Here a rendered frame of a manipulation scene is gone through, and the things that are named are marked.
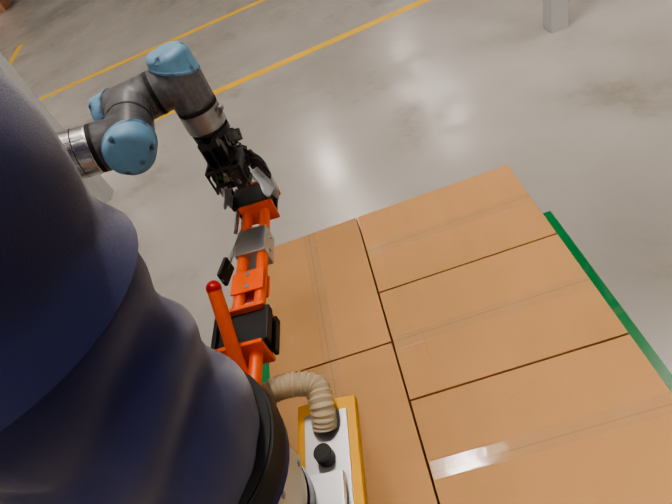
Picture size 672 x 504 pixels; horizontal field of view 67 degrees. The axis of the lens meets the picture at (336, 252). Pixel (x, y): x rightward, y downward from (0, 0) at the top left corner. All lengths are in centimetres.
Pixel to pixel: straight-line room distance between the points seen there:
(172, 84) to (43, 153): 57
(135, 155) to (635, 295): 193
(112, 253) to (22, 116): 10
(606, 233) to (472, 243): 89
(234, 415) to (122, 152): 44
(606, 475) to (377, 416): 55
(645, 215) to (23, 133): 245
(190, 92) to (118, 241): 55
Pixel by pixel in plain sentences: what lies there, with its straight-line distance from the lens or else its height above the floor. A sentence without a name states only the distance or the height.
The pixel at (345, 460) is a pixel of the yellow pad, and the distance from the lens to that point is 80.
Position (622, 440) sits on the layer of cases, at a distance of 139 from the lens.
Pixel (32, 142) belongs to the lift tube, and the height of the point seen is 170.
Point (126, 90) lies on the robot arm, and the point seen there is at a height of 153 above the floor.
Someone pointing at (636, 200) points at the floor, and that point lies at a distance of 265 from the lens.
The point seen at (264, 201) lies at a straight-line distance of 104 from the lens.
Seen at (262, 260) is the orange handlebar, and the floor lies 121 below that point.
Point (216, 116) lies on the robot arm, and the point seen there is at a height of 143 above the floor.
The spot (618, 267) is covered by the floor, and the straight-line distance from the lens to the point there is 237.
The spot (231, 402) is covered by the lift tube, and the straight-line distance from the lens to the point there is 51.
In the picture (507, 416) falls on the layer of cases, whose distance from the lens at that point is 140.
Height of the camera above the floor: 181
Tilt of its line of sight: 43 degrees down
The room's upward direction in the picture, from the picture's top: 25 degrees counter-clockwise
